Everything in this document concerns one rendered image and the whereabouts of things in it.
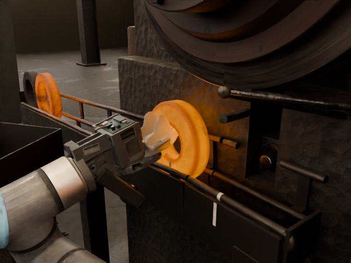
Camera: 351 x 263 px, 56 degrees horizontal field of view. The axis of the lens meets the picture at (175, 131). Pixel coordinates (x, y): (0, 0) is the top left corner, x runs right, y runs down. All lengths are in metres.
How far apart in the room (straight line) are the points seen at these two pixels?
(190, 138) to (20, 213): 0.29
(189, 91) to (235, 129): 0.13
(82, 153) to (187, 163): 0.19
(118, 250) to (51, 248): 1.03
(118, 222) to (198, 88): 1.20
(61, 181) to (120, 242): 1.12
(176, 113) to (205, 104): 0.07
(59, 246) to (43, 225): 0.04
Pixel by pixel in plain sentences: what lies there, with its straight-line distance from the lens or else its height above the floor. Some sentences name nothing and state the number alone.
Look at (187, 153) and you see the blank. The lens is 0.59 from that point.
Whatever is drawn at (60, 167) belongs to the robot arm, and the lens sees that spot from 0.52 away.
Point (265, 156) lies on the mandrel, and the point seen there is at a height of 0.75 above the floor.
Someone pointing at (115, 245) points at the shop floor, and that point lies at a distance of 1.59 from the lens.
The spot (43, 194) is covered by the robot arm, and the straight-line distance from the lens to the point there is 0.51.
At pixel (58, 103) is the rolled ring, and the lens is 1.20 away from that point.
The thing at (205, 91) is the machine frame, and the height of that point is 0.84.
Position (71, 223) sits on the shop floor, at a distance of 1.78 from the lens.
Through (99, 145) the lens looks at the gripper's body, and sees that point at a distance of 0.53.
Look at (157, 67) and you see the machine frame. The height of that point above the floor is 0.86.
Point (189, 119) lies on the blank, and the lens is 0.58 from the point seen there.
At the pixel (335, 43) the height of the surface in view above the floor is 0.95.
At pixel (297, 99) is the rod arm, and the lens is 0.37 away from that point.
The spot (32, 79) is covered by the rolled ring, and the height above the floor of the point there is 0.75.
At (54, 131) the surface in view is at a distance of 0.81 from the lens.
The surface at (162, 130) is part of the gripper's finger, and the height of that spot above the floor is 0.78.
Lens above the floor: 0.97
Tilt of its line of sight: 19 degrees down
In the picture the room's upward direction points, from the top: straight up
